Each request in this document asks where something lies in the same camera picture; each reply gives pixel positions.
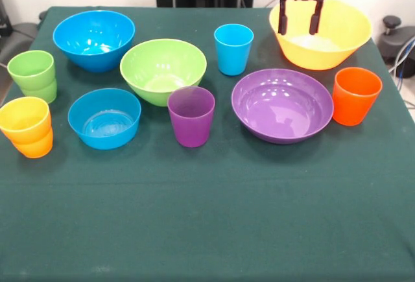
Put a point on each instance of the yellow bowl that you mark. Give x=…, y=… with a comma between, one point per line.
x=324, y=56

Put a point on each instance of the blue cup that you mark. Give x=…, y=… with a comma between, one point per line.
x=233, y=58

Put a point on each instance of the black stand with knob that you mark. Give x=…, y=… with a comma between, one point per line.
x=392, y=22

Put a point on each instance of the purple bowl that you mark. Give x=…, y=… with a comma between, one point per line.
x=282, y=113

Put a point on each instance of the red-orange cup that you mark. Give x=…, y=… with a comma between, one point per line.
x=355, y=107

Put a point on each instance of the green bowl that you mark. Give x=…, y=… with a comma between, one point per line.
x=162, y=68

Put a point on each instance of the purple cup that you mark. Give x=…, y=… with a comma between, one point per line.
x=191, y=126

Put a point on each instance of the large blue bowl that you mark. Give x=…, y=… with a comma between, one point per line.
x=94, y=53

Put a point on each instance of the dark green table cloth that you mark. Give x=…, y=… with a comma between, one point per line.
x=207, y=214

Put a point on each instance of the small blue bowl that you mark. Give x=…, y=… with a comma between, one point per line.
x=103, y=139

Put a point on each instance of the black table clamp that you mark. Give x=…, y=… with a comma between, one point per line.
x=42, y=15

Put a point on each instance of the green cup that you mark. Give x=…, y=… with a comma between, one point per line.
x=43, y=95
x=30, y=77

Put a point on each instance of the dark equipment box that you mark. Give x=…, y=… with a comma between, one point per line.
x=4, y=19

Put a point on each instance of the orange cup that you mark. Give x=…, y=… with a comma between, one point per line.
x=34, y=150

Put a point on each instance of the yellow cup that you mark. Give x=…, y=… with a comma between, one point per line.
x=24, y=131

